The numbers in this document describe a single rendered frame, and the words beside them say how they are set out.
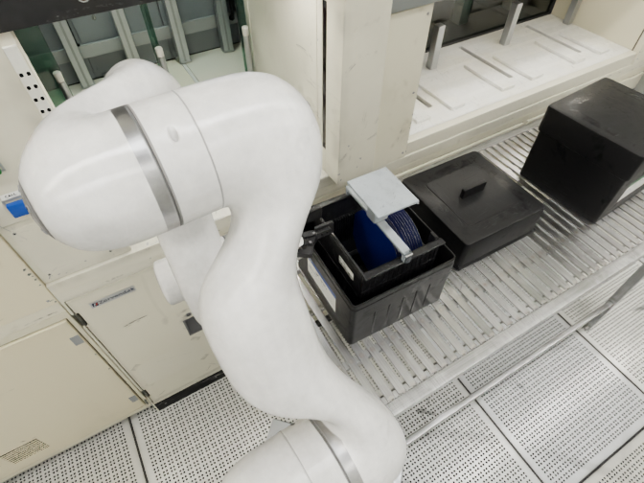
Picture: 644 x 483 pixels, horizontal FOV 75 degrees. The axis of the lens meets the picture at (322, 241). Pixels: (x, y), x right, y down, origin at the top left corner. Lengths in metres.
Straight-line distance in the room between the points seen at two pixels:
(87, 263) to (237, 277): 0.80
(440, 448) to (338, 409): 1.34
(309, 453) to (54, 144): 0.38
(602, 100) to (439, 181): 0.52
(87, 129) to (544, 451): 1.81
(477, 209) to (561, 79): 0.81
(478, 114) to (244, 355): 1.31
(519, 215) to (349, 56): 0.62
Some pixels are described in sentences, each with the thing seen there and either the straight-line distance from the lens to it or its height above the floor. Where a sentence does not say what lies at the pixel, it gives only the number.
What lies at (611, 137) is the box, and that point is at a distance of 1.36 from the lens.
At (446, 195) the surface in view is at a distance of 1.23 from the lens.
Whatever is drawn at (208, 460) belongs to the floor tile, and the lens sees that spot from 1.77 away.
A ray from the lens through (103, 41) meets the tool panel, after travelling 1.81.
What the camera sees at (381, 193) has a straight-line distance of 0.87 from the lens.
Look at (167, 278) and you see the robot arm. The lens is 0.76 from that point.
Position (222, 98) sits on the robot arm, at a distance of 0.34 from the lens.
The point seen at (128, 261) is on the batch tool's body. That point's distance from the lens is 1.15.
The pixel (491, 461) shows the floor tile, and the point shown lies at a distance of 1.83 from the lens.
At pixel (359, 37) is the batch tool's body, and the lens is 1.00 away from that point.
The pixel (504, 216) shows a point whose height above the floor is 0.86.
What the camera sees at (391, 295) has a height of 0.91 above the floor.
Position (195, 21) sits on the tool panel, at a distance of 1.86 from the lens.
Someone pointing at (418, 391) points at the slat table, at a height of 0.76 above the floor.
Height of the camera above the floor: 1.68
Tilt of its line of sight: 50 degrees down
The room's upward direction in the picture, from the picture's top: straight up
